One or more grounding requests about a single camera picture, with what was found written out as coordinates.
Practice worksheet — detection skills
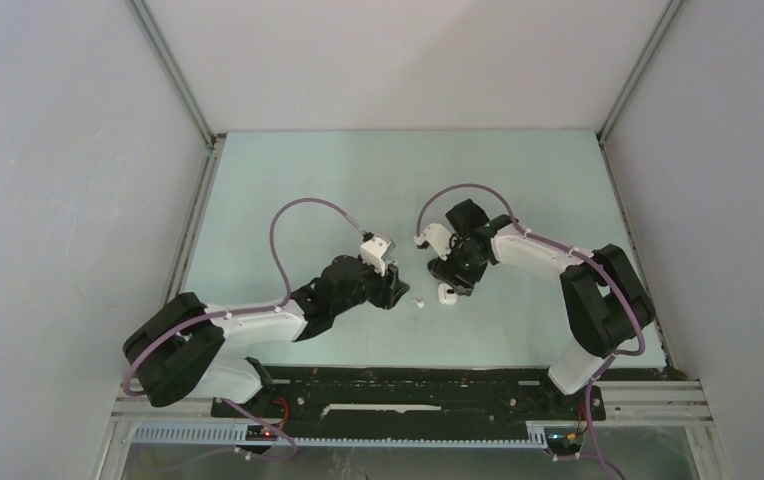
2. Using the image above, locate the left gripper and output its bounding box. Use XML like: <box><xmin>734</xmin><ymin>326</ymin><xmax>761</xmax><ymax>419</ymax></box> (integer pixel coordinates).
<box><xmin>332</xmin><ymin>255</ymin><xmax>409</xmax><ymax>316</ymax></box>

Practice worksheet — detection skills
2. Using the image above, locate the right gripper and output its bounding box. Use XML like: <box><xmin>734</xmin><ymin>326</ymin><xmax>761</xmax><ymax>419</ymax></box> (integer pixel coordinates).
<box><xmin>431</xmin><ymin>234</ymin><xmax>488</xmax><ymax>296</ymax></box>

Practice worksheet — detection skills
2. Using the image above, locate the white earbud charging case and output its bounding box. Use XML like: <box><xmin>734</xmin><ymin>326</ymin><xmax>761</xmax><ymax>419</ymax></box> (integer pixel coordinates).
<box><xmin>437</xmin><ymin>283</ymin><xmax>458</xmax><ymax>306</ymax></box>

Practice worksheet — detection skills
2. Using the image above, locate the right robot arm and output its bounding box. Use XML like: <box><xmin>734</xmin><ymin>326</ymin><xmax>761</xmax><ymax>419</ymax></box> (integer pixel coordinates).
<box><xmin>414</xmin><ymin>199</ymin><xmax>656</xmax><ymax>418</ymax></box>

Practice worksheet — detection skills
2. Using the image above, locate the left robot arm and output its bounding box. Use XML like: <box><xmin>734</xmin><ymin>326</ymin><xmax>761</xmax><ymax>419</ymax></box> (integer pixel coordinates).
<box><xmin>122</xmin><ymin>255</ymin><xmax>410</xmax><ymax>417</ymax></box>

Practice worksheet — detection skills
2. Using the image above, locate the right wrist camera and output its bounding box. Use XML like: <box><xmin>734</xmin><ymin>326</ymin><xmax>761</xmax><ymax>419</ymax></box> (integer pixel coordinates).
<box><xmin>414</xmin><ymin>223</ymin><xmax>453</xmax><ymax>260</ymax></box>

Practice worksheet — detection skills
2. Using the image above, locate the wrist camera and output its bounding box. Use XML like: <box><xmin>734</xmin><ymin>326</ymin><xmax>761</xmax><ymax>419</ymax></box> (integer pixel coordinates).
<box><xmin>414</xmin><ymin>223</ymin><xmax>453</xmax><ymax>260</ymax></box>
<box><xmin>359</xmin><ymin>232</ymin><xmax>395</xmax><ymax>277</ymax></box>

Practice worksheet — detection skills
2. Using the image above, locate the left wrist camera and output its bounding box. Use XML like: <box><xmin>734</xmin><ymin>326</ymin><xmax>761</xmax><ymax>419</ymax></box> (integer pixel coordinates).
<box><xmin>359</xmin><ymin>232</ymin><xmax>395</xmax><ymax>277</ymax></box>

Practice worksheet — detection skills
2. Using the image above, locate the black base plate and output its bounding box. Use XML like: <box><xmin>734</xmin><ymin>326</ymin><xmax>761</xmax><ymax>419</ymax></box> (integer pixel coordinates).
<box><xmin>241</xmin><ymin>366</ymin><xmax>606</xmax><ymax>442</ymax></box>

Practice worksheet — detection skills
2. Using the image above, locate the aluminium frame rail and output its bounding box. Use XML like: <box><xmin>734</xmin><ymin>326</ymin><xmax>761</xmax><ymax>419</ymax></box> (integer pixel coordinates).
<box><xmin>595</xmin><ymin>380</ymin><xmax>714</xmax><ymax>427</ymax></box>

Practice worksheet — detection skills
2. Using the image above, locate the grey cable duct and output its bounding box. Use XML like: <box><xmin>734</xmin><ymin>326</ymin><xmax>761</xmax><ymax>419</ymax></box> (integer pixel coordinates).
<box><xmin>131</xmin><ymin>423</ymin><xmax>549</xmax><ymax>450</ymax></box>

